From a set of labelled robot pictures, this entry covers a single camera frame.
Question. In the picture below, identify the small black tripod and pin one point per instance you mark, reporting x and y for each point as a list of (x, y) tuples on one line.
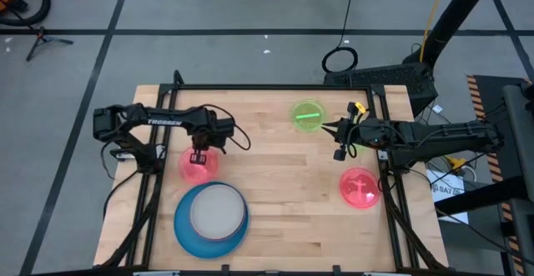
[(41, 39)]

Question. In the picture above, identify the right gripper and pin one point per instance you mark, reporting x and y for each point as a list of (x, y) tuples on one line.
[(352, 132)]

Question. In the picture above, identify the yellow gripper tag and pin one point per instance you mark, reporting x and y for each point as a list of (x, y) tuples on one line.
[(360, 108)]

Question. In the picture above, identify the black floor mat striped edge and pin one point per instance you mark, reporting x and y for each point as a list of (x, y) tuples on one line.
[(486, 92)]

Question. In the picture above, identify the black perforated metal box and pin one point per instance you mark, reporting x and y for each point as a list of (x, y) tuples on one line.
[(375, 78)]

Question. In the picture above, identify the red transparent plastic plate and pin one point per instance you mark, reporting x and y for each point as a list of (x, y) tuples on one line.
[(196, 176), (360, 188)]

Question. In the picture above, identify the small white floor tag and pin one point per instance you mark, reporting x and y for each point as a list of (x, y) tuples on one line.
[(437, 109)]

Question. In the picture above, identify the yellow plug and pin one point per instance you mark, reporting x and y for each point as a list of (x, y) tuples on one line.
[(456, 163)]

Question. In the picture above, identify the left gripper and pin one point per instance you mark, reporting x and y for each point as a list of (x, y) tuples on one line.
[(208, 142)]

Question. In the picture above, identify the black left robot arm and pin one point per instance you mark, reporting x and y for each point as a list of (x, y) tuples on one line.
[(162, 117)]

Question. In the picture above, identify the white paper sheet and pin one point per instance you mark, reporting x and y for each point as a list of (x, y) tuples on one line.
[(442, 180)]

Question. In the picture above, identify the green transparent plate with stripe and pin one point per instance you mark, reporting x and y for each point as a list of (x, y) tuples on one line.
[(308, 108)]

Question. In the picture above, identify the black diagonal frame strut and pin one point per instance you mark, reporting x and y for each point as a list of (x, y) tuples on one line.
[(133, 232), (411, 232)]

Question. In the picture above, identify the grey metal beam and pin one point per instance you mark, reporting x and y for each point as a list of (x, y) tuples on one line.
[(519, 142)]

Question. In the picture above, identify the black slanted rig post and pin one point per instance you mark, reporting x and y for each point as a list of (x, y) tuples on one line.
[(454, 13), (480, 194)]

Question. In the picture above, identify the white plastic plate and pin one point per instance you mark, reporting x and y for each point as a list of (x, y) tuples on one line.
[(217, 211)]

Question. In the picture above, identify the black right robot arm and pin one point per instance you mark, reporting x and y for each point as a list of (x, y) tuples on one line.
[(442, 138)]

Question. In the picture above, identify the large blue plastic plate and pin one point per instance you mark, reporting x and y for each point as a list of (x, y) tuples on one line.
[(187, 242)]

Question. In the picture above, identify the black aluminium table frame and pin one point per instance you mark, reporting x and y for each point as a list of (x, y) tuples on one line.
[(271, 86)]

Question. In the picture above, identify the white label tag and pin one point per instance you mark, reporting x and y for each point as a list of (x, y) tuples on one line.
[(382, 155)]

